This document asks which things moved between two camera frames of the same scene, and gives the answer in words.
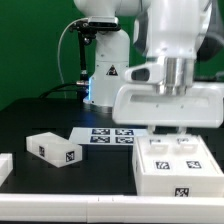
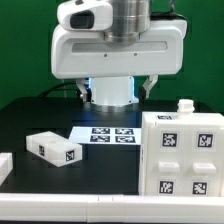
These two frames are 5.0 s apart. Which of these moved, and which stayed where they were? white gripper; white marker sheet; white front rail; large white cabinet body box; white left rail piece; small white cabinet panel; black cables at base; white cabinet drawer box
Moved: white gripper; large white cabinet body box; small white cabinet panel
Stayed: white cabinet drawer box; white marker sheet; black cables at base; white left rail piece; white front rail
